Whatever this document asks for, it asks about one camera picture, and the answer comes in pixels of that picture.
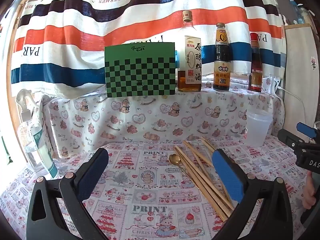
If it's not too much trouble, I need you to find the bear print cloth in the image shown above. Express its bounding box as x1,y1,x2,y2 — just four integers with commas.
41,76,285,159

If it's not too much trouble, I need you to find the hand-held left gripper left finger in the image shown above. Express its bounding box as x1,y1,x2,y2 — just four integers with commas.
26,147,110,240

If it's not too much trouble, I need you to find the gold spoon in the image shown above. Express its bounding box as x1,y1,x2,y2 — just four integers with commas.
169,154,200,190

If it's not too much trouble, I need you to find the dark sauce bottle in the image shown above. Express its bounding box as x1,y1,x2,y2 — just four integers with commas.
213,22,231,92

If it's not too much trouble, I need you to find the bunch of wooden chopsticks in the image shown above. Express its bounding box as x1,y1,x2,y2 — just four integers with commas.
173,136,235,222

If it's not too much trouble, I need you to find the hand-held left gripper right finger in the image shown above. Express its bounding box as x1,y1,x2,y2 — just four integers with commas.
211,149,293,240

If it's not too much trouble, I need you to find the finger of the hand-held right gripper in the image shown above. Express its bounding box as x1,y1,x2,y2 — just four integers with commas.
277,129,313,155
297,122,320,143

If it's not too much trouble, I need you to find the strawberry print tablecloth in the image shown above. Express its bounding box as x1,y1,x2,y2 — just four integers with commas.
0,135,313,240

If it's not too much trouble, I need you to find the white cable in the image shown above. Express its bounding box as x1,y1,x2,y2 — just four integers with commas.
274,86,307,123

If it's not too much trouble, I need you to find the person's right hand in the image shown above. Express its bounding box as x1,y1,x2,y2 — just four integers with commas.
303,173,317,207

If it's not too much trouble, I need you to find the red cap sauce bottle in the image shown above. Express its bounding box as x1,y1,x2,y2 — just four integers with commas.
248,32,263,92

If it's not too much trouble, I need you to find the clear plastic bottle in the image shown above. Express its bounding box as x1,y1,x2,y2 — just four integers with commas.
289,0,304,24

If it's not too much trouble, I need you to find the cooking wine bottle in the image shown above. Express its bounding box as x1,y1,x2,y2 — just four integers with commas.
177,10,202,92

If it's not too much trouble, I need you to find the translucent plastic cup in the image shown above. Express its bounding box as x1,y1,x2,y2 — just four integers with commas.
245,110,273,147

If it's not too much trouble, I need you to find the green checkered board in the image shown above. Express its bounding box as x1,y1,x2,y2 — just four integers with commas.
104,42,177,98

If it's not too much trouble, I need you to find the white board with cartoon sticker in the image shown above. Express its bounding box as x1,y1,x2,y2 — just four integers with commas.
284,24,320,130

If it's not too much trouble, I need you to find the clear spray bottle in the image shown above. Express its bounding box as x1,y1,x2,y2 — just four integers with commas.
15,89,59,179

